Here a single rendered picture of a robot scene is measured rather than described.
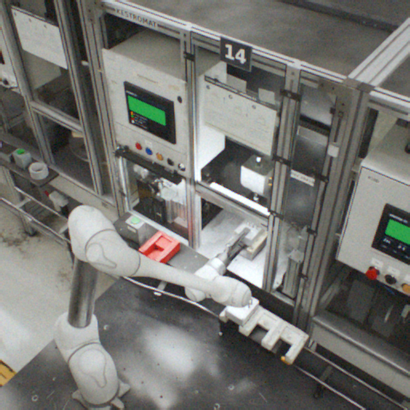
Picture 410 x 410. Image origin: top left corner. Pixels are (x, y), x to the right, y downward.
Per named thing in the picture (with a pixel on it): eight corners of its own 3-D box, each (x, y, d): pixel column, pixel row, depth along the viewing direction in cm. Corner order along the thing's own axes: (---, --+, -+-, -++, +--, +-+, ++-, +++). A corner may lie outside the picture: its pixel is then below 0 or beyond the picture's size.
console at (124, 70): (112, 145, 234) (96, 51, 202) (154, 116, 251) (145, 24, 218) (185, 182, 217) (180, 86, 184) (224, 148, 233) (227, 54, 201)
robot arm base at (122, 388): (108, 428, 213) (106, 422, 209) (70, 397, 222) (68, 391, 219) (138, 393, 224) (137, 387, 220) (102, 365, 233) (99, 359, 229)
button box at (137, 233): (127, 237, 256) (124, 221, 248) (138, 228, 261) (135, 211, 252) (139, 244, 253) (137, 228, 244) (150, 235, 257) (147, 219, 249)
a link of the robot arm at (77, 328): (66, 375, 219) (46, 337, 232) (101, 361, 228) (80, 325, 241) (84, 235, 176) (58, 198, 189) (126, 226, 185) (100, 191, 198)
